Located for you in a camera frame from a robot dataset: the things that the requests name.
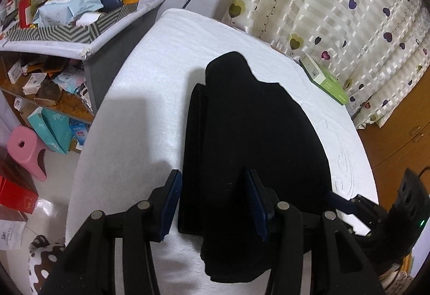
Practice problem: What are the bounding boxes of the small blue box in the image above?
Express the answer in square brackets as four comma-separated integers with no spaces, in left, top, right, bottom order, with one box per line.
[69,123,90,147]

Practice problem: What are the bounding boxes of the red bottle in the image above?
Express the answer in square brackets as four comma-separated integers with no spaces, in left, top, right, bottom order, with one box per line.
[18,0,33,29]

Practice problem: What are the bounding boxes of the teal box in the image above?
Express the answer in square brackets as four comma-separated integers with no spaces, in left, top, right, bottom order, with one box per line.
[27,107,75,155]

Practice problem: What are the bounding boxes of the black pants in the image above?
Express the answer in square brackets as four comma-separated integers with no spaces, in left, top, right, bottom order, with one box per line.
[177,51,341,284]

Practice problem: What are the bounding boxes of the light blue packet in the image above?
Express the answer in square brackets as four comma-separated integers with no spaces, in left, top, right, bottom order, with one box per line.
[34,0,104,27]

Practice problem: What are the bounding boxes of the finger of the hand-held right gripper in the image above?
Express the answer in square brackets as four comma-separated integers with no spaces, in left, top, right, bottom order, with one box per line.
[325,192,382,219]

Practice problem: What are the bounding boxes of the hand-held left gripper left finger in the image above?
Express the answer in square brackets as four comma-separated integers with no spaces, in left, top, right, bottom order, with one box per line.
[40,169,184,295]

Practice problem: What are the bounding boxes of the red box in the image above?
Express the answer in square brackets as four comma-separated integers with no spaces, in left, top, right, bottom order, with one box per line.
[0,176,40,215]

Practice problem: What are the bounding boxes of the wooden wardrobe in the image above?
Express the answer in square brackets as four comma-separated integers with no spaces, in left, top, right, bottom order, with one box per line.
[354,71,430,211]

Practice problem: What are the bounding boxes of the pink plastic stool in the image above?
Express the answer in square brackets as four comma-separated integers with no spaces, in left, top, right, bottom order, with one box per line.
[7,125,48,182]

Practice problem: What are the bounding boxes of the wooden shelf board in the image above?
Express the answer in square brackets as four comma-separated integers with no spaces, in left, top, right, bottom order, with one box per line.
[0,56,95,125]

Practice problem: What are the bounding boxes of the green flat box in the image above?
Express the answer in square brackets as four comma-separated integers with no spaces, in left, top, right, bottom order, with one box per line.
[298,53,349,106]

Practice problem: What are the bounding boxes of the navy tube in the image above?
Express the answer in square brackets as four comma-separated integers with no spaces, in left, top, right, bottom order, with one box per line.
[99,0,126,11]

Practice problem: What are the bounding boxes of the brown spotted cushion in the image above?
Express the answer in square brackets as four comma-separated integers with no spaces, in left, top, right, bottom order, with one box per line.
[28,235,67,295]

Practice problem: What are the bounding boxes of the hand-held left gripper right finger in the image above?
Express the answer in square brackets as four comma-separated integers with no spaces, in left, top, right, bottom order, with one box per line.
[245,169,385,295]

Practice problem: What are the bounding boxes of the heart print curtain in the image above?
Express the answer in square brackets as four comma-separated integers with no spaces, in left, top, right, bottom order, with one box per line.
[220,0,430,129]

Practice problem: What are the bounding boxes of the yellow printed blanket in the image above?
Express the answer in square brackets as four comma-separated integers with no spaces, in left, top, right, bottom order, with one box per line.
[379,253,415,287]

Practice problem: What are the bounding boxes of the grey side table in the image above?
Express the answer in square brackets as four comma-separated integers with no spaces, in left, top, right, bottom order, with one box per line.
[0,0,167,116]

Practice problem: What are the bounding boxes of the white towel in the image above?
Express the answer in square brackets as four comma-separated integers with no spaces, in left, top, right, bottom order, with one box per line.
[64,8,379,295]

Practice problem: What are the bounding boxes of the white paper bag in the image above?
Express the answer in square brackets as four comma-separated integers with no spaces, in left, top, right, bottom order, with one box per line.
[0,219,28,251]

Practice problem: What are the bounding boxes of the striped open box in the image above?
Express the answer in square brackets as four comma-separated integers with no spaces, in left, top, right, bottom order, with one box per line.
[6,1,139,46]

